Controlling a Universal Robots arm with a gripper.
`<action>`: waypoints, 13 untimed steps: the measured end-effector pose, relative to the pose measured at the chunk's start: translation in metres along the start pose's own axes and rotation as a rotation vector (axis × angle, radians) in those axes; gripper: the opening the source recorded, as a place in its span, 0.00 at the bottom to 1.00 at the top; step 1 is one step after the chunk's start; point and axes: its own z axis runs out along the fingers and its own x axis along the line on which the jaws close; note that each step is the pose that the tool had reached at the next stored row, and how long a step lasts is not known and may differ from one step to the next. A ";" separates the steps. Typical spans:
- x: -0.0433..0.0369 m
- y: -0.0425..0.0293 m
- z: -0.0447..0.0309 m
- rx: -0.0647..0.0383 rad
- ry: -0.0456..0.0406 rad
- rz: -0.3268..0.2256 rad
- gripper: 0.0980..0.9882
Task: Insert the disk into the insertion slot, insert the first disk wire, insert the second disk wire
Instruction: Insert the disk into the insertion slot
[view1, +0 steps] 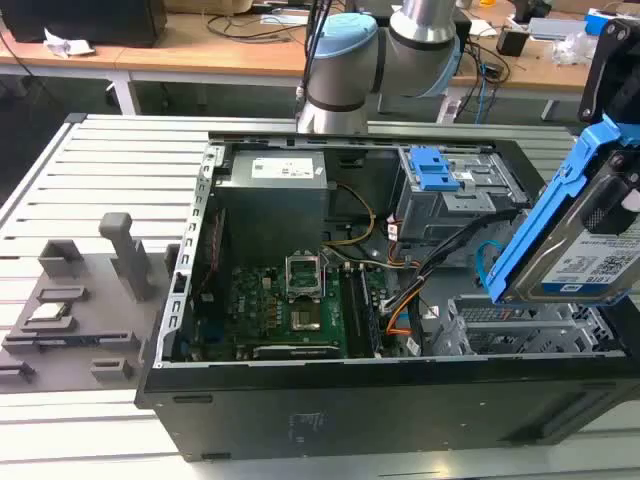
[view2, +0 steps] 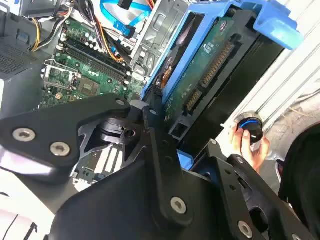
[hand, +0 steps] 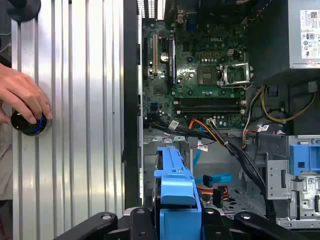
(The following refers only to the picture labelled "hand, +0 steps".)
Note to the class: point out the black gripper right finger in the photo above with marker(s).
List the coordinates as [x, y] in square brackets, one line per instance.
[250, 221]

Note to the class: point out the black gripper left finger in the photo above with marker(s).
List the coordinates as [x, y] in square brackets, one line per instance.
[105, 220]

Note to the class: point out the hard disk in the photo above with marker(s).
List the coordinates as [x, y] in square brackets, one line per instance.
[177, 182]

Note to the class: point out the metal disk bay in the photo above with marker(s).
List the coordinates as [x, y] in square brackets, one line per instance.
[220, 162]

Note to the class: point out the black RAM slot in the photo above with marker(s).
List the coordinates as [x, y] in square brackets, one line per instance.
[207, 111]
[207, 108]
[207, 99]
[207, 102]

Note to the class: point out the short black expansion slot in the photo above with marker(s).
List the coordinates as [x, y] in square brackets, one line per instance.
[146, 57]

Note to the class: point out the long black expansion slot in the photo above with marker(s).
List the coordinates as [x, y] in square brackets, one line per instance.
[171, 62]

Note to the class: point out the tan expansion slot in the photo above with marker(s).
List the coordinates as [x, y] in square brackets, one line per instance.
[155, 55]

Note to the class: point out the person's bare hand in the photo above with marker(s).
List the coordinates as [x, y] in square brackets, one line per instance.
[22, 92]

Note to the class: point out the grey metal drive cage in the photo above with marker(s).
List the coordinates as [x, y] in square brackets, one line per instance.
[275, 175]

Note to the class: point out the blue plastic drive latch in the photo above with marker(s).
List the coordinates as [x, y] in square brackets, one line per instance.
[300, 155]

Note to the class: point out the black open PC case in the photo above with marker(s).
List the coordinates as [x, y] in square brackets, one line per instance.
[131, 100]

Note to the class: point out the thin metal locking lever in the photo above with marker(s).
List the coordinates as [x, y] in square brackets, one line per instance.
[232, 87]

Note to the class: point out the CPU socket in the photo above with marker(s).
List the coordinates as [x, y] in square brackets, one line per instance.
[207, 75]

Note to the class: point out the metal socket cover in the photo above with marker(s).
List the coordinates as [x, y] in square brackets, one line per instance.
[236, 65]

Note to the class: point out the silver coin battery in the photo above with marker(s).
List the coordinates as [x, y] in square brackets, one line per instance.
[163, 57]

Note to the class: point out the grey power supply unit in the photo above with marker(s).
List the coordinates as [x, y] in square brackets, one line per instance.
[295, 37]

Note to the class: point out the green motherboard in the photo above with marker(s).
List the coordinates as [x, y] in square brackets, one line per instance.
[200, 37]

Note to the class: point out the black round knob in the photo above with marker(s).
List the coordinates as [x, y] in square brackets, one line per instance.
[23, 10]

